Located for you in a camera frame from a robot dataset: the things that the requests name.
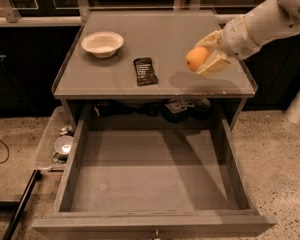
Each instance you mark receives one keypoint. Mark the open grey top drawer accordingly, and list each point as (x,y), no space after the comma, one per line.
(137,177)

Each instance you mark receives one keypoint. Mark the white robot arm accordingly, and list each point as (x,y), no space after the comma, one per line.
(272,20)

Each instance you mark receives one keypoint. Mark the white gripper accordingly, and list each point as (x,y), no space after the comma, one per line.
(234,39)

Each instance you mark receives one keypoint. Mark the black snack packet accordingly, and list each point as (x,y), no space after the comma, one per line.
(144,71)

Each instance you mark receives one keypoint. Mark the clear plastic storage bin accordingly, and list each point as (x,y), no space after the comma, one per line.
(47,159)

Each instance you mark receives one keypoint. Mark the white paper bowl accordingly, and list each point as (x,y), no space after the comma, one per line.
(102,44)

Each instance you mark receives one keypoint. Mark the dark clutter behind drawer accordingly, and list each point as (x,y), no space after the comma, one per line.
(173,110)

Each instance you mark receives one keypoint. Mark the orange fruit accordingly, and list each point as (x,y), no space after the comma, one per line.
(196,57)

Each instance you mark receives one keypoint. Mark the small white cup in bin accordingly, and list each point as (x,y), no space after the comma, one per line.
(63,145)

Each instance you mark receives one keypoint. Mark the black bar on floor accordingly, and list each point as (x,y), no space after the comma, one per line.
(21,205)

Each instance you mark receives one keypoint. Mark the grey cabinet counter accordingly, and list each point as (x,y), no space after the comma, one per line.
(165,37)

